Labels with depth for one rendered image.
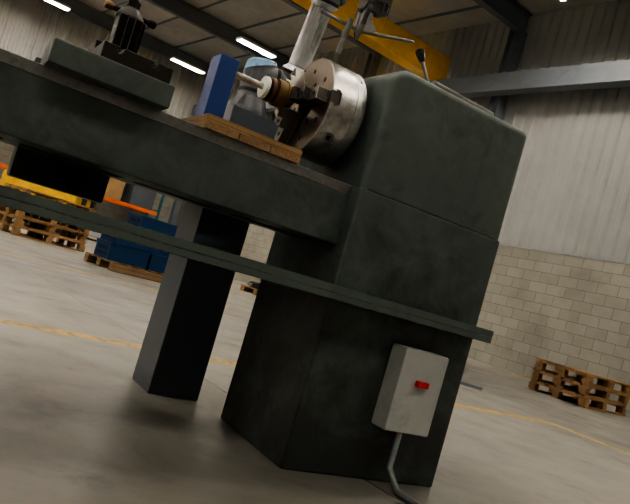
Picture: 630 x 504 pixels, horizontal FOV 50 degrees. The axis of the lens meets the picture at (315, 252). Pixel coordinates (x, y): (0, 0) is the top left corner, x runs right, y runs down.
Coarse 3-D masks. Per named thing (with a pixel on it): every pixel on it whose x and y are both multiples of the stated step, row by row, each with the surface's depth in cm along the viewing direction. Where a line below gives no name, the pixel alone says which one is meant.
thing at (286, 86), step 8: (272, 80) 205; (280, 80) 207; (272, 88) 204; (280, 88) 205; (288, 88) 207; (272, 96) 206; (280, 96) 206; (288, 96) 206; (272, 104) 208; (280, 104) 208; (288, 104) 210
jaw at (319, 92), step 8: (296, 88) 206; (304, 88) 204; (312, 88) 204; (320, 88) 202; (296, 96) 206; (304, 96) 204; (312, 96) 203; (320, 96) 202; (328, 96) 203; (336, 96) 203; (304, 104) 209; (312, 104) 207; (320, 104) 206; (336, 104) 203
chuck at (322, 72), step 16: (320, 64) 213; (336, 64) 209; (320, 80) 210; (336, 80) 203; (352, 80) 208; (352, 96) 205; (304, 112) 220; (320, 112) 204; (336, 112) 203; (352, 112) 205; (304, 128) 211; (320, 128) 203; (336, 128) 205; (304, 144) 208; (320, 144) 207; (336, 144) 208; (320, 160) 215
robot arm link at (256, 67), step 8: (248, 64) 261; (256, 64) 259; (264, 64) 259; (272, 64) 261; (248, 72) 260; (256, 72) 259; (264, 72) 260; (272, 72) 261; (280, 72) 264; (256, 88) 259
